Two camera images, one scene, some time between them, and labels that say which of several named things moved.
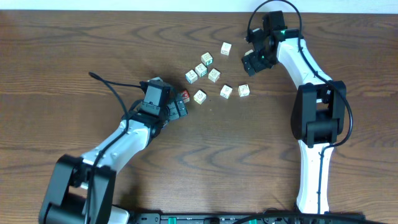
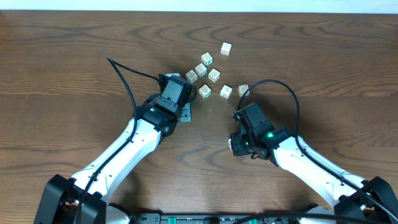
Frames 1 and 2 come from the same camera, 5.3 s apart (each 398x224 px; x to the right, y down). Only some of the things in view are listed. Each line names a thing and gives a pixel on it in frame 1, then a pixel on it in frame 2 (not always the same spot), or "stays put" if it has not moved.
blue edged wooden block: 191,76 stays put
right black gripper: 257,65 → 237,149
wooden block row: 244,90 stays put
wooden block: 226,91 stays put
